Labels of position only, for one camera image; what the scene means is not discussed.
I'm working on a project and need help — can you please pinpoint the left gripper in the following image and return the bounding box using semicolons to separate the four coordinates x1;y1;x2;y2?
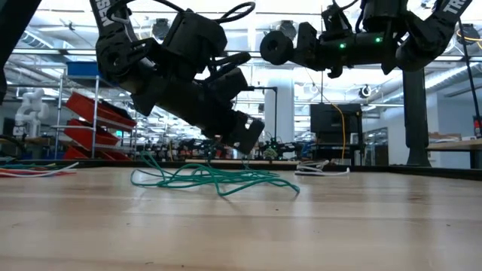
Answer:
130;10;266;155

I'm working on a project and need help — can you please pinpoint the multicoloured wire bundle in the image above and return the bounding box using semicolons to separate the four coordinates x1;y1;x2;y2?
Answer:
0;160;80;179

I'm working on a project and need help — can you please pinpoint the metal shelf rack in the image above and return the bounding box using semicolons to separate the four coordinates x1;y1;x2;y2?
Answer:
50;73;139;162

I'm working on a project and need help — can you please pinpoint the thin black pole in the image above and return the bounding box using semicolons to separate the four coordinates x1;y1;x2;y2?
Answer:
457;18;482;127

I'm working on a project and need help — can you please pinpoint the thin yellow drop cable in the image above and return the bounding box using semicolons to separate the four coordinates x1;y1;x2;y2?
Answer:
330;103;346;161

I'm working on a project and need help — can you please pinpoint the black monitor cart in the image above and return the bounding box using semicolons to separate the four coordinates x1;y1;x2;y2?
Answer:
307;131;389;169

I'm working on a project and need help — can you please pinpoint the black left camera cable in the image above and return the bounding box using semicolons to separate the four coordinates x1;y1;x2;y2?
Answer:
214;2;257;24

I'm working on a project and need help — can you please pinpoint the white structural column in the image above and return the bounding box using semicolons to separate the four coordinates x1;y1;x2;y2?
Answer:
263;77;296;161

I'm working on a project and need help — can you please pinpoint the tall black upright panel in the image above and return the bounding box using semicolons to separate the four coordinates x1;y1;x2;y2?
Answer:
401;69;433;169

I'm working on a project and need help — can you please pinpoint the black monitor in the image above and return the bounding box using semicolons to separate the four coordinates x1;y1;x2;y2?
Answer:
309;103;363;135

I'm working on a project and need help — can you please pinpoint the green cord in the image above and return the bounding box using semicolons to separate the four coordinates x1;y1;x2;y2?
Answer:
130;137;301;197

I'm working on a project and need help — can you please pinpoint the blue plastic bin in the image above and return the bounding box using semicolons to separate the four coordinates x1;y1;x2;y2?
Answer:
66;61;101;88

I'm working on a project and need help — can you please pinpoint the black workstation frame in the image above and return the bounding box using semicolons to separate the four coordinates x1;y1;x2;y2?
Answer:
246;85;279;161

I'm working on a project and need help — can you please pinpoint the silver ventilation duct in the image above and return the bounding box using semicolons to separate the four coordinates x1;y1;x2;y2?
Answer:
20;29;57;50

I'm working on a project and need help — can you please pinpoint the white cord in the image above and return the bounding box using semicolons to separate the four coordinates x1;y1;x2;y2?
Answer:
294;160;351;177

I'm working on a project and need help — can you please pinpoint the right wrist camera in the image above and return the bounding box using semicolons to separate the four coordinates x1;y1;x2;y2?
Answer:
322;3;354;38

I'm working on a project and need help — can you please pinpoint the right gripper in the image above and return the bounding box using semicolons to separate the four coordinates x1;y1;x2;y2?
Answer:
293;21;397;79

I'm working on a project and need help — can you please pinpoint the wooden workstation table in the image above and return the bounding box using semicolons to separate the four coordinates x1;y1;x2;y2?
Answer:
183;159;301;166

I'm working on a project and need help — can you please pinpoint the light wooden table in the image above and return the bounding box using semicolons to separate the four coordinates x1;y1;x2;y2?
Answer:
426;138;482;170

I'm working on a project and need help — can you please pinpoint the red plastic shelf bin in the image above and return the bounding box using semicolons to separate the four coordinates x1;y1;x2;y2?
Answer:
63;119;121;151
66;92;137;131
62;145;133;163

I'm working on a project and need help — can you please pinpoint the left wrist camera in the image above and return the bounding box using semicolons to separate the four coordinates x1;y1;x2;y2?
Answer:
206;51;252;102

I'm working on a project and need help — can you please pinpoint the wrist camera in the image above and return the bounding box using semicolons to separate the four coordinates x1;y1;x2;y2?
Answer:
322;3;354;38
206;51;252;102

